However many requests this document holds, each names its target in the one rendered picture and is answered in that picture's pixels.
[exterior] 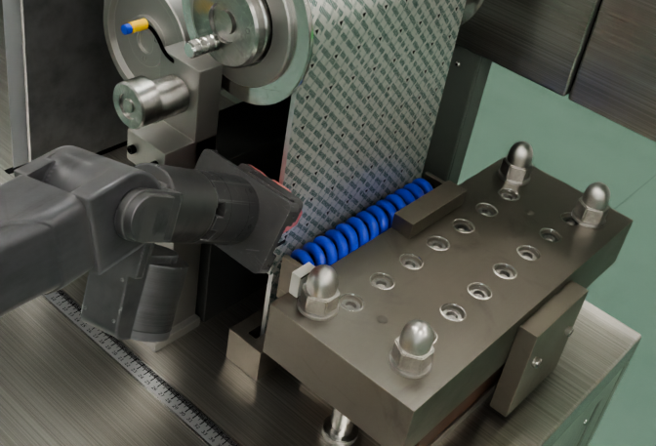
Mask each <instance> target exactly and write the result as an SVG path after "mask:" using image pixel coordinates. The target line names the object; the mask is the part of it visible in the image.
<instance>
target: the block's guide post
mask: <svg viewBox="0 0 656 446"><path fill-rule="evenodd" d="M357 434H358V426H357V425H355V424H354V423H353V422H352V421H350V420H349V419H348V418H347V417H345V416H344V415H343V414H342V413H340V412H339V411H338V410H336V409H335V408H334V407H333V411H332V415H330V416H329V417H327V418H326V419H325V420H324V422H323V425H322V435H323V437H324V438H325V440H326V441H327V442H329V443H330V444H332V445H334V446H349V445H351V444H352V443H353V442H354V441H355V440H356V438H357Z"/></svg>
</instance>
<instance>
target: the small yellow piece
mask: <svg viewBox="0 0 656 446"><path fill-rule="evenodd" d="M145 29H149V30H150V31H151V32H152V34H153V35H154V37H155V38H156V40H157V42H158V45H159V47H160V49H161V51H162V53H163V54H164V56H165V57H166V58H167V59H168V60H169V61H170V62H172V63H174V60H173V58H172V57H171V56H170V55H169V54H168V53H167V51H166V50H165V48H164V46H163V43H162V41H161V39H160V37H159V35H158V33H157V32H156V31H155V29H154V28H153V27H152V26H151V25H150V24H148V21H147V20H146V19H140V20H134V21H131V22H128V23H126V24H122V25H121V31H122V33H123V34H124V35H127V34H130V33H135V32H139V31H142V30H145Z"/></svg>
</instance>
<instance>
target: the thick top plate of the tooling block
mask: <svg viewBox="0 0 656 446"><path fill-rule="evenodd" d="M506 156H507V155H506ZM506 156H504V157H506ZM504 157H503V158H501V159H500V160H498V161H496V162H495V163H493V164H492V165H490V166H488V167H487V168H485V169H484V170H482V171H480V172H479V173H477V174H476V175H474V176H473V177H471V178H469V179H468V180H466V181H465V182H462V183H461V184H459V186H460V187H462V188H464V189H465V190H466V191H467V193H466V196H465V200H464V203H463V204H462V205H461V206H459V207H458V208H456V209H455V210H453V211H452V212H450V213H448V214H447V215H445V216H444V217H442V218H441V219H439V220H438V221H436V222H435V223H433V224H431V225H430V226H428V227H427V228H425V229H424V230H422V231H420V232H419V233H417V234H416V235H414V236H413V237H411V238H408V237H406V236H405V235H403V234H401V233H400V232H398V231H397V230H395V229H394V228H392V227H391V228H389V229H388V230H386V231H385V232H383V233H381V234H380V235H378V236H377V237H375V238H373V239H372V240H370V241H369V242H367V243H366V244H364V245H362V246H361V247H359V248H358V249H356V250H354V251H353V252H351V253H350V254H348V255H346V256H345V257H343V258H342V259H340V260H338V261H337V262H335V263H334V264H331V265H330V266H332V267H333V268H334V269H335V271H336V273H337V275H338V290H339V292H340V297H339V302H338V304H339V311H338V313H337V315H336V316H335V317H334V318H332V319H330V320H326V321H315V320H311V319H308V318H306V317H305V316H303V315H302V314H301V313H300V312H299V310H298V307H297V302H298V298H299V297H297V298H296V297H294V296H293V295H292V294H290V293H289V292H288V293H286V294H285V295H283V296H281V297H280V298H278V299H277V300H275V301H273V302H272V303H270V305H269V311H268V318H267V325H266V336H265V343H264V349H263V352H264V353H265V354H267V355H268V356H269V357H270V358H272V359H273V360H274V361H275V362H277V363H278V364H279V365H281V366H282V367H283V368H284V369H286V370H287V371H288V372H289V373H291V374H292V375H293V376H294V377H296V378H297V379H298V380H300V381H301V382H302V383H303V384H305V385H306V386H307V387H309V388H310V389H311V390H312V391H314V392H315V393H316V394H318V395H319V396H320V397H321V398H323V399H324V400H325V401H326V402H328V403H329V404H330V405H331V406H333V407H334V408H335V409H336V410H338V411H339V412H340V413H342V414H343V415H344V416H345V417H347V418H348V419H349V420H350V421H352V422H353V423H354V424H355V425H357V426H358V427H360V428H361V429H362V430H363V431H365V432H366V433H367V434H368V435H370V436H371V437H372V438H373V439H375V440H376V441H377V442H379V443H380V444H381V445H382V446H415V445H416V444H417V443H418V442H419V441H420V440H421V439H423V438H424V437H425V436H426V435H427V434H428V433H429V432H430V431H431V430H432V429H433V428H435V427H436V426H437V425H438V424H439V423H440V422H441V421H442V420H443V419H444V418H446V417H447V416H448V415H449V414H450V413H451V412H452V411H453V410H454V409H455V408H456V407H458V406H459V405H460V404H461V403H462V402H463V401H464V400H465V399H466V398H467V397H468V396H470V395H471V394H472V393H473V392H474V391H475V390H476V389H477V388H478V387H479V386H480V385H482V384H483V383H484V382H485V381H486V380H487V379H488V378H489V377H490V376H491V375H493V374H494V373H495V372H496V371H497V370H498V369H499V368H500V367H501V366H502V365H503V364H505V363H506V361H507V359H508V356H509V353H510V351H511V348H512V345H513V341H514V338H515V336H516V333H517V330H518V328H519V326H520V325H521V324H522V323H523V322H524V321H525V320H526V319H528V318H529V317H530V316H531V315H532V314H533V313H534V312H536V311H537V310H538V309H539V308H540V307H541V306H542V305H543V304H545V303H546V302H547V301H548V300H549V299H550V298H552V297H553V296H554V295H555V294H556V293H557V292H558V291H559V290H561V289H562V288H563V287H564V286H565V285H566V284H567V283H569V282H570V281H571V280H572V281H574V282H576V283H577V284H579V285H581V286H582V287H584V288H586V289H587V288H588V287H589V286H590V285H591V284H592V283H593V282H594V281H595V280H596V279H597V278H599V276H600V275H601V274H602V273H603V272H604V271H605V270H606V269H607V268H609V267H610V266H612V265H613V264H614V263H615V262H616V259H617V257H618V255H619V253H620V250H621V248H622V246H623V244H624V241H625V239H626V237H627V234H628V232H629V230H630V228H631V225H632V223H633V220H632V219H630V218H628V217H626V216H624V215H623V214H621V213H619V212H617V211H615V210H613V209H612V208H610V209H609V211H608V213H607V216H606V218H605V219H606V223H605V225H604V226H603V227H601V228H588V227H585V226H582V225H580V224H579V223H577V222H575V221H574V219H573V218H572V216H571V212H572V210H573V209H574V208H575V207H576V204H577V202H578V199H579V198H580V197H582V196H583V195H584V193H583V192H581V191H580V190H578V189H576V188H574V187H572V186H570V185H569V184H567V183H565V182H562V181H560V180H559V179H557V178H555V177H553V176H551V175H549V174H548V173H546V172H544V171H542V170H540V169H538V168H537V167H535V166H533V169H532V172H531V175H530V182H529V184H527V185H523V186H517V185H512V184H509V183H506V182H504V181H502V180H501V179H500V178H499V176H498V170H499V168H501V165H502V162H503V159H504ZM415 319H421V320H424V321H426V322H427V323H429V325H430V326H431V328H432V332H433V342H432V346H433V348H434V354H433V357H432V360H431V369H430V372H429V373H428V374H427V375H426V376H424V377H422V378H420V379H409V378H405V377H402V376H400V375H398V374H397V373H395V372H394V371H393V370H392V368H391V366H390V365H389V354H390V351H391V350H392V348H393V344H394V340H395V339H396V338H398V337H399V336H400V334H401V332H402V329H403V328H404V326H405V325H406V324H407V323H408V322H410V321H412V320H415Z"/></svg>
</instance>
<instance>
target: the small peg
mask: <svg viewBox="0 0 656 446"><path fill-rule="evenodd" d="M220 45H221V44H220V40H219V38H218V36H217V35H216V34H214V33H211V34H208V35H205V36H202V37H200V38H196V39H193V40H189V41H186V42H185V44H184V52H185V54H186V55H187V56H188V57H189V58H191V59H194V58H197V57H200V56H203V55H205V54H209V53H212V52H215V51H218V50H219V49H220Z"/></svg>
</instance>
